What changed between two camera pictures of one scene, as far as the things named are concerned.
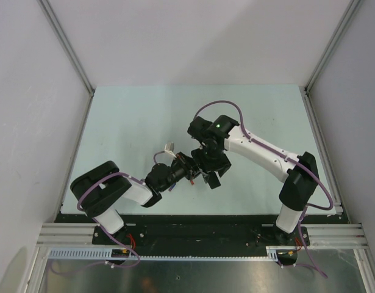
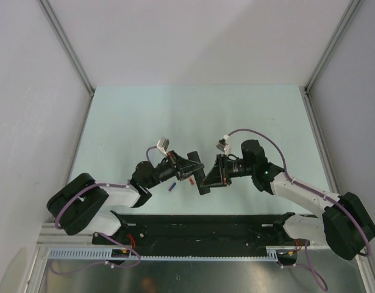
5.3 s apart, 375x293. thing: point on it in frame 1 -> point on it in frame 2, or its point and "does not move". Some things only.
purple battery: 171,187 does not move
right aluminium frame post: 328,50 does not move
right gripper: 222,165 -> 219,174
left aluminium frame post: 51,16 does not move
